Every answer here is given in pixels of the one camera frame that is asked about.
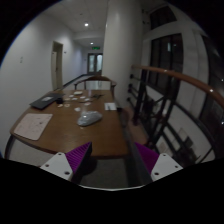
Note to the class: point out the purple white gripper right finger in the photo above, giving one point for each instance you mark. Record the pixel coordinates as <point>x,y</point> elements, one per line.
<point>153,166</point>

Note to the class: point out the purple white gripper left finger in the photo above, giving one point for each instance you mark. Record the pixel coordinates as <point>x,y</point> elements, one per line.
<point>67,165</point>

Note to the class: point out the grey computer mouse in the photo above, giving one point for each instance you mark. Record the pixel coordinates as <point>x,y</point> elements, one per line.
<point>89,118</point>

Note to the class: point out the white mouse pad sheet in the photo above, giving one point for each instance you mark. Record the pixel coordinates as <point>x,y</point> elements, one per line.
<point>32,125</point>

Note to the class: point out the black laptop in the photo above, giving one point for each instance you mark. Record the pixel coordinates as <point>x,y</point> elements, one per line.
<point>45,101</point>

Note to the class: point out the white paper card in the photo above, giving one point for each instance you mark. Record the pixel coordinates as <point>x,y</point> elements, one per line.
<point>110,106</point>

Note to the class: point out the black small item on table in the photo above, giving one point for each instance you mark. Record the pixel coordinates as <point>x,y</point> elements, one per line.
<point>97,96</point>

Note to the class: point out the wooden handrail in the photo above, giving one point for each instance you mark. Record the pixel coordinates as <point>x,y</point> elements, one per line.
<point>188,79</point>

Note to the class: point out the wooden chair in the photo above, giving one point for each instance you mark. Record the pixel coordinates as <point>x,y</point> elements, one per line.
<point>95,83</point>

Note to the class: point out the double glass door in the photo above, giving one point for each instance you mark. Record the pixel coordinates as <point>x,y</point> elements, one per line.
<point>95,61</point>

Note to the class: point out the side doorway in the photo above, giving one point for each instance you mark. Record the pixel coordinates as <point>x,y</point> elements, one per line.
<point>56,65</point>

